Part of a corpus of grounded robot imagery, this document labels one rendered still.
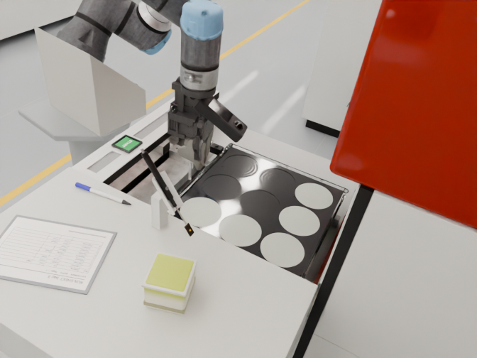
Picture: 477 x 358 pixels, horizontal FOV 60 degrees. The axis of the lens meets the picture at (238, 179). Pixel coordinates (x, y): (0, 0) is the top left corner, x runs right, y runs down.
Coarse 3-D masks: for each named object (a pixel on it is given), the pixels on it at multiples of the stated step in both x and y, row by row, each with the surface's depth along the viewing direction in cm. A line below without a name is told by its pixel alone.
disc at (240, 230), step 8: (232, 216) 100; (240, 216) 100; (224, 224) 97; (232, 224) 98; (240, 224) 98; (248, 224) 98; (256, 224) 98; (224, 232) 95; (232, 232) 96; (240, 232) 96; (248, 232) 96; (256, 232) 96; (232, 240) 94; (240, 240) 94; (248, 240) 94; (256, 240) 95
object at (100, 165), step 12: (168, 108) 123; (144, 120) 116; (156, 120) 118; (132, 132) 111; (144, 132) 112; (156, 132) 112; (108, 144) 106; (144, 144) 108; (96, 156) 102; (108, 156) 103; (120, 156) 103; (132, 156) 103; (84, 168) 98; (96, 168) 99; (108, 168) 99
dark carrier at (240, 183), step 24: (216, 168) 113; (240, 168) 114; (264, 168) 115; (192, 192) 104; (216, 192) 106; (240, 192) 106; (264, 192) 108; (288, 192) 108; (336, 192) 111; (264, 216) 101; (312, 240) 96
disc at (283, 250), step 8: (264, 240) 95; (272, 240) 95; (280, 240) 95; (288, 240) 96; (296, 240) 96; (264, 248) 93; (272, 248) 93; (280, 248) 94; (288, 248) 94; (296, 248) 94; (264, 256) 91; (272, 256) 91; (280, 256) 92; (288, 256) 92; (296, 256) 92; (280, 264) 90; (288, 264) 90; (296, 264) 90
